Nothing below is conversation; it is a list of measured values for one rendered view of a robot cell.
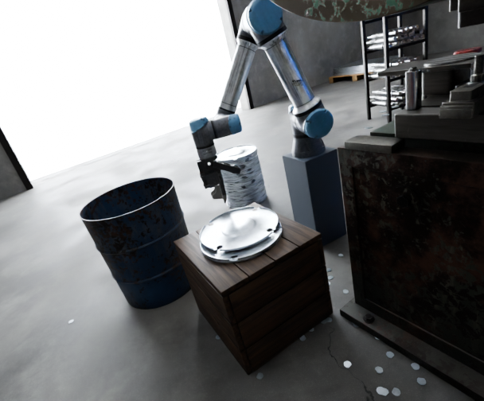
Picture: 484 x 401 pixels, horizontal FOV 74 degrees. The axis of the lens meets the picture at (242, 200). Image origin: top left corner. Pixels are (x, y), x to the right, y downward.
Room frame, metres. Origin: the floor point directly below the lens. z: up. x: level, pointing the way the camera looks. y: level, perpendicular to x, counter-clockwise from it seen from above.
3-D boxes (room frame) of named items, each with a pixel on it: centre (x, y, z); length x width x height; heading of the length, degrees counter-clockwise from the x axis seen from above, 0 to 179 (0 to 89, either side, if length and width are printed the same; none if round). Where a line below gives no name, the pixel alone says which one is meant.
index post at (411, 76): (0.76, -0.46, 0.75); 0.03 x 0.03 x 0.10; 29
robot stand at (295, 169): (1.40, -0.35, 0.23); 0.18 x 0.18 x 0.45; 21
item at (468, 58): (0.89, -0.59, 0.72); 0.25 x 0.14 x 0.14; 29
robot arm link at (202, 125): (1.24, 0.08, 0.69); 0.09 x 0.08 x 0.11; 93
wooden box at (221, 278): (0.97, 0.04, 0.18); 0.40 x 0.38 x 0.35; 25
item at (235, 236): (1.02, 0.04, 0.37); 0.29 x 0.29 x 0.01
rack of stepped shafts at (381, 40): (3.16, -1.74, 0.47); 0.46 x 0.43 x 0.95; 9
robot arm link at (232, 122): (1.26, -0.01, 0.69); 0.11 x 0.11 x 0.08; 3
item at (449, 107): (0.65, -0.53, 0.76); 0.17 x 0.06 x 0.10; 119
